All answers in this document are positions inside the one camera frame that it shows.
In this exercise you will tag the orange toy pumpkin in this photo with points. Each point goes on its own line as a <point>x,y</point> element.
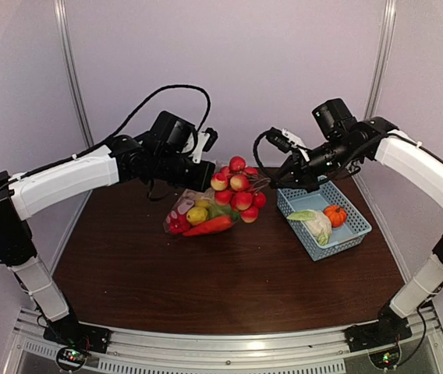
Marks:
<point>336,214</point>

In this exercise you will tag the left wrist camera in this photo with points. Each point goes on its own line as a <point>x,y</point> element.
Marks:
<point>202,142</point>

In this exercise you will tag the yellow toy pear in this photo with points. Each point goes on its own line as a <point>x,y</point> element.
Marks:
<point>196,216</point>

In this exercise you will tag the yellow toy bell pepper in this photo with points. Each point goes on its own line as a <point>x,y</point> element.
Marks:
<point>202,203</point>

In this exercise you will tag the left aluminium frame post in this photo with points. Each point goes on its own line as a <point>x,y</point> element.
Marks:
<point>62,23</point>

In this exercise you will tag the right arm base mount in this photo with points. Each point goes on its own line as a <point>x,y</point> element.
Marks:
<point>377,343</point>

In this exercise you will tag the blue plastic basket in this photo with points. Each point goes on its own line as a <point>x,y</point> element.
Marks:
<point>350,234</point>

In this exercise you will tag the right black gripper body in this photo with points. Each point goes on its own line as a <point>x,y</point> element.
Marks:
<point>339,153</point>

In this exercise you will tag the red toy bell pepper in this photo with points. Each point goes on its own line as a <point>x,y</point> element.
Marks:
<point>178,225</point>

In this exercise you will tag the toy cabbage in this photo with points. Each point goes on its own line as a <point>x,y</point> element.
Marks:
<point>316,222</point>

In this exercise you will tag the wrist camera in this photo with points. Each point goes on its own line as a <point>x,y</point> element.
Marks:
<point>202,142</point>
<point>286,141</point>

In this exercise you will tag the right aluminium frame post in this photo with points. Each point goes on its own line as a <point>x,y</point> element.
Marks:
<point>383,53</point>

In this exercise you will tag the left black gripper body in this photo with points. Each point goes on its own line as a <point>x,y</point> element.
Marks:
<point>169,169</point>

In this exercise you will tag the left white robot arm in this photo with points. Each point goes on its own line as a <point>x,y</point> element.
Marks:
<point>170,151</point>

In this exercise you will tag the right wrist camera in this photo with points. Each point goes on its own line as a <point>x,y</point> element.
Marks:
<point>286,141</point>

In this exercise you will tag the green toy apple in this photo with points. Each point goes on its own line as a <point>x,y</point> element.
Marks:
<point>215,210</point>

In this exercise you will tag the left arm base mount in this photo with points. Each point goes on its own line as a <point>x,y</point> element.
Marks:
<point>78,340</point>

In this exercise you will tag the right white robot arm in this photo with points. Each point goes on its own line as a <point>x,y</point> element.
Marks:
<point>350,141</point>

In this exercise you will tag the orange toy carrot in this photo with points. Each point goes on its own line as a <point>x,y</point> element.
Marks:
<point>214,226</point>

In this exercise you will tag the aluminium frame post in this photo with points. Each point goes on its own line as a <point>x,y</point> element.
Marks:
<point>383,53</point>
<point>62,23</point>

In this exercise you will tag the aluminium front rail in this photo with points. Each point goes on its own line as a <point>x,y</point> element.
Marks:
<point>312,351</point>

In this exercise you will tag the clear polka dot zip bag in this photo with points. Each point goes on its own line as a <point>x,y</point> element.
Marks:
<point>186,201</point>

